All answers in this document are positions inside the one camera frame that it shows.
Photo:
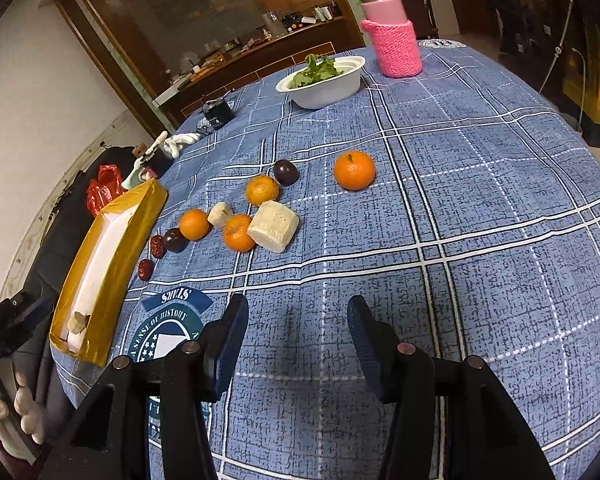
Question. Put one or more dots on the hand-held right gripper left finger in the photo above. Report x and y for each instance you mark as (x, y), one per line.
(230, 345)

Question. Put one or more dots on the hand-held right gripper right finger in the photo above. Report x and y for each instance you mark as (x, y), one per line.
(367, 345)

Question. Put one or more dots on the orange mandarin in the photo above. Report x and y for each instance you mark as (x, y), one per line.
(355, 170)
(239, 232)
(195, 223)
(262, 190)

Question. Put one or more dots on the red date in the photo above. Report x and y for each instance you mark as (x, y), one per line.
(145, 269)
(156, 246)

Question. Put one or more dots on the dark purple plum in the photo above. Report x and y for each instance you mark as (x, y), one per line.
(286, 171)
(175, 240)

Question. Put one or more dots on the white foam box yellow tape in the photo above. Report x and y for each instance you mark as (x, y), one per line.
(105, 260)

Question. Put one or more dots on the large white sugarcane chunk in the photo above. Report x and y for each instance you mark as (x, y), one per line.
(274, 226)

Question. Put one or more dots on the small white sugarcane chunk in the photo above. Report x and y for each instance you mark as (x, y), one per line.
(220, 214)

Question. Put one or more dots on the person's left hand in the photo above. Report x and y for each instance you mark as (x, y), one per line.
(30, 415)

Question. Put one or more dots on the black sofa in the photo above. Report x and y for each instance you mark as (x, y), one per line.
(55, 260)

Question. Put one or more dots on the blue plaid tablecloth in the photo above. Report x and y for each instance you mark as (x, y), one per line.
(455, 260)

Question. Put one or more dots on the red plastic bag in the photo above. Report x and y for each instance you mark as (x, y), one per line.
(102, 190)

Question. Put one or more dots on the dark card packet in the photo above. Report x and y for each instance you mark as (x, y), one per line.
(159, 165)

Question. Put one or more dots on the white plush toy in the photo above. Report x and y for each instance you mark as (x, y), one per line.
(180, 142)

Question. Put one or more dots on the black device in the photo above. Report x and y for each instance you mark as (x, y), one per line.
(217, 112)

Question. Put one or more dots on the white bowl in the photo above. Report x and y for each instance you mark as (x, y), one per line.
(325, 92)

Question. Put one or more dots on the green leafy vegetables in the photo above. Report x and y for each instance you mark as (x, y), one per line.
(317, 70)

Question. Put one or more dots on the pink knitted bottle sleeve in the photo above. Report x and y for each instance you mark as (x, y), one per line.
(395, 47)

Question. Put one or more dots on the wooden framed glass partition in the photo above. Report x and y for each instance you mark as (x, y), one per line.
(220, 10)

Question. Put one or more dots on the pink water bottle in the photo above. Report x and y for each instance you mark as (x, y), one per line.
(382, 7)

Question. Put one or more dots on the dark wooden chair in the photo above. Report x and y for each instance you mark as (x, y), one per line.
(428, 10)

